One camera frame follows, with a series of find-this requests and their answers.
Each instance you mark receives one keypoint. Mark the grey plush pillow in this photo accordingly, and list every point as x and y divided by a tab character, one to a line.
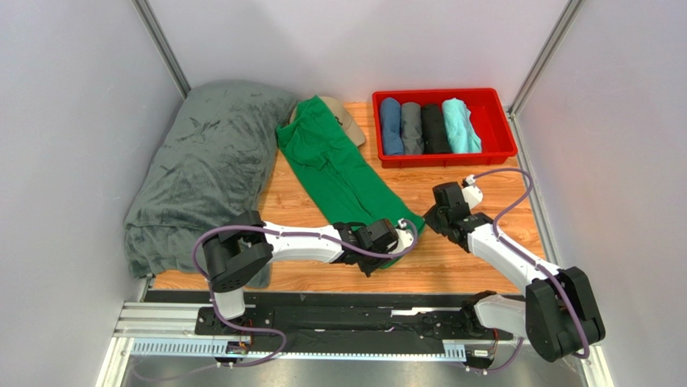
213	164

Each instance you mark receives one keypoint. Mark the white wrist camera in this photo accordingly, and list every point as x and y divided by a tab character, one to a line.
472	194
407	238

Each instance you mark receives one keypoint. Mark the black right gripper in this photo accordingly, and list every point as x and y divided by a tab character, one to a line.
435	223

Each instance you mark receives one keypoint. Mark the green t-shirt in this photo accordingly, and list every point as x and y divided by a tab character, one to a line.
332	171

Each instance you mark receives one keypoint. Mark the grey rolled t-shirt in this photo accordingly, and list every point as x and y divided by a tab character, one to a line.
411	129

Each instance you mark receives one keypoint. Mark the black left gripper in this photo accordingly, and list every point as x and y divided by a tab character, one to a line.
368	269

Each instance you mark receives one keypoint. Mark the black rolled t-shirt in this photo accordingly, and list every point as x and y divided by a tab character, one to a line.
434	130

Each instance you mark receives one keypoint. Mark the turquoise rolled t-shirt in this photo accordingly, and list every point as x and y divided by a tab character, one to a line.
462	137

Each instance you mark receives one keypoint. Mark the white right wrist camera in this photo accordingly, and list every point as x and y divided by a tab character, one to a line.
472	194

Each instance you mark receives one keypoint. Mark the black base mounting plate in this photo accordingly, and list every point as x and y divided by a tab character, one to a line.
364	323

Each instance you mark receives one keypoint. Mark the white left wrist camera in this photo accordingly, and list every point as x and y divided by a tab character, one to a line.
407	238

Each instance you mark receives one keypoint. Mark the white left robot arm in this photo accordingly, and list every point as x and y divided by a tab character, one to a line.
231	255

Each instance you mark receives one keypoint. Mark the tan baseball cap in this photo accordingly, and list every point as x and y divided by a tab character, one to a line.
349	126

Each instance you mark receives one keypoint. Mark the blue rolled t-shirt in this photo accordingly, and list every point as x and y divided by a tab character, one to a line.
390	118

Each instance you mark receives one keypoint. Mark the red plastic bin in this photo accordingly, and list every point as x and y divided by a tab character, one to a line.
487	117

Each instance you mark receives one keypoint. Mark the aluminium frame rail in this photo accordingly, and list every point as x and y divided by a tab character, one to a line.
171	338

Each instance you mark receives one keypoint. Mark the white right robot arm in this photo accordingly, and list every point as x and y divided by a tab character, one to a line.
558	314

